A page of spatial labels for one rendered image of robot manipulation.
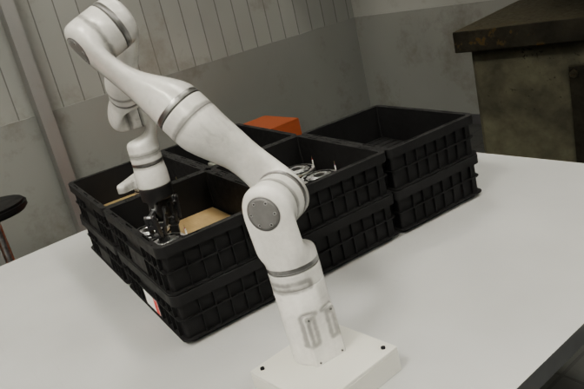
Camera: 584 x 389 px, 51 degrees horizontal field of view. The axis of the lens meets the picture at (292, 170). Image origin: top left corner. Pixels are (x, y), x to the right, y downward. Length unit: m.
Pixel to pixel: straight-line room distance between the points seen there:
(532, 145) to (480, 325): 1.93
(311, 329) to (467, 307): 0.34
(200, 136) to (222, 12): 3.68
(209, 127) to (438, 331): 0.56
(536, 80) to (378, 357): 2.07
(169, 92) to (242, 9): 3.75
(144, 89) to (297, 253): 0.37
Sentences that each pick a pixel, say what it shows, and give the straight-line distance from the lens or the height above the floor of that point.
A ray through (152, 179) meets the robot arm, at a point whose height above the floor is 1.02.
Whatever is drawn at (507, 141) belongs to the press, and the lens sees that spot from 3.11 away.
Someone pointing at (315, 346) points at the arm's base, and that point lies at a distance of 1.09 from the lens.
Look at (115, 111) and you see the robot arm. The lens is 1.35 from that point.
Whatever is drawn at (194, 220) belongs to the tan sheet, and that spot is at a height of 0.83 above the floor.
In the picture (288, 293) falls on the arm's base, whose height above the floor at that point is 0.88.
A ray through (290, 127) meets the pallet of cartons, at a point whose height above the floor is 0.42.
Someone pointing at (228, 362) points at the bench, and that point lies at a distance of 1.26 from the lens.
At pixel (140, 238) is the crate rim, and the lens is 1.33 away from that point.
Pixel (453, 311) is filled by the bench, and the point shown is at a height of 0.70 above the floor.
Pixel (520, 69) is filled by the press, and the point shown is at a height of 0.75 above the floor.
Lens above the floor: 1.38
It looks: 17 degrees down
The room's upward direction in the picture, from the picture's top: 13 degrees counter-clockwise
